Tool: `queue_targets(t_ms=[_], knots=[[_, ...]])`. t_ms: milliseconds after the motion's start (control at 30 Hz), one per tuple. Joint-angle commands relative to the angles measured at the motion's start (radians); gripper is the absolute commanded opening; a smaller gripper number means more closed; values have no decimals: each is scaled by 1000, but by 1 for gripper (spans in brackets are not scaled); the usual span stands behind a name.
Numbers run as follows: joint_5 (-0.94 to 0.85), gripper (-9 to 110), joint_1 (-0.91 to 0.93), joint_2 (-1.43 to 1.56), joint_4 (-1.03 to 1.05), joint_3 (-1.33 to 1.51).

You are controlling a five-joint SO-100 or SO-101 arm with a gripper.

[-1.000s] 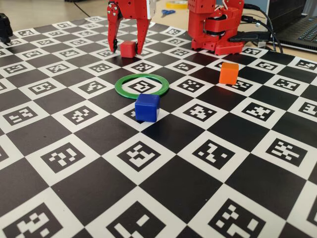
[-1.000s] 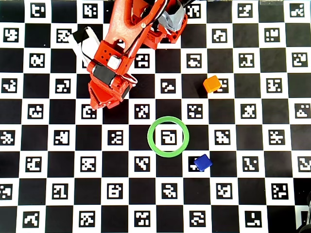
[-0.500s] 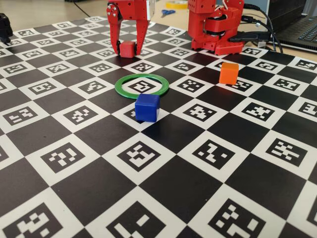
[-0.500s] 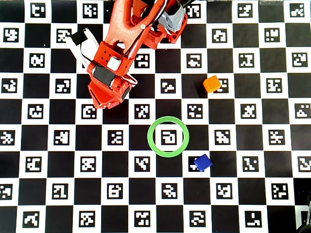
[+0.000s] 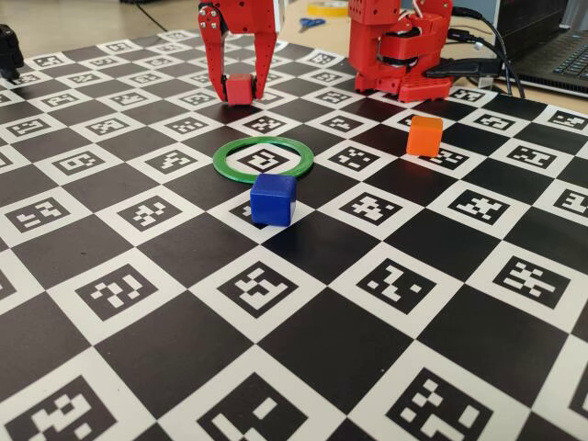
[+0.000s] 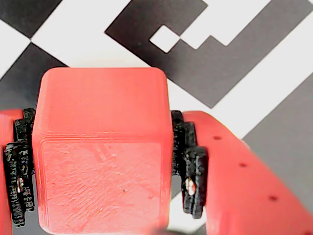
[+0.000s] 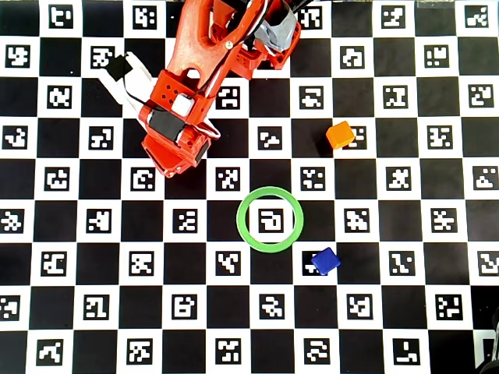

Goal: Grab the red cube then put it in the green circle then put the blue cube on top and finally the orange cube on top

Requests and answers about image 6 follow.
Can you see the black white marker board mat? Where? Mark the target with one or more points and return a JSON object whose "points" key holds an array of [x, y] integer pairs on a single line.
{"points": [[220, 73]]}

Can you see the red cube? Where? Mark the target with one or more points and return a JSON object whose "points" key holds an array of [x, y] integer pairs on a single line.
{"points": [[102, 147]]}

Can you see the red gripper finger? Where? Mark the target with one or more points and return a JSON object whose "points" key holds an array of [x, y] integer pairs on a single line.
{"points": [[14, 171], [232, 183]]}

